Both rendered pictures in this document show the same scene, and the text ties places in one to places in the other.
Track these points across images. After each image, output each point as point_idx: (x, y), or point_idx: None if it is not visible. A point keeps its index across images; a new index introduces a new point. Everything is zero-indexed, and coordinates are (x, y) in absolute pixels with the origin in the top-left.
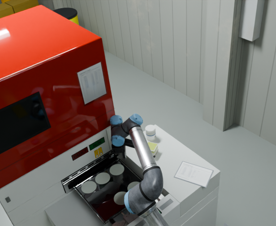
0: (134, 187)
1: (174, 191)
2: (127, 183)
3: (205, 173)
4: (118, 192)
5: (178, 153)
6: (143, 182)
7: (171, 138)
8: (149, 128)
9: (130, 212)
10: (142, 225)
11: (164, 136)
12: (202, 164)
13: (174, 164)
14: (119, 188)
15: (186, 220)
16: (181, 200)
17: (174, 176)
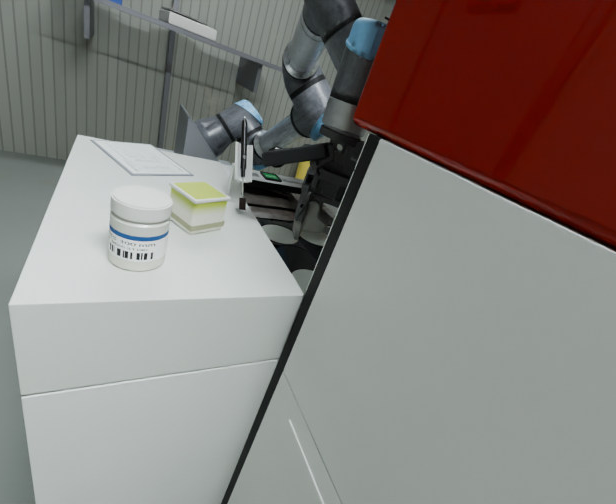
0: (330, 92)
1: (215, 169)
2: (294, 247)
3: (118, 146)
4: (320, 246)
5: (114, 187)
6: (320, 67)
7: (62, 215)
8: (150, 196)
9: None
10: (297, 182)
11: (78, 233)
12: (94, 152)
13: (162, 182)
14: (315, 249)
15: None
16: (214, 161)
17: (189, 174)
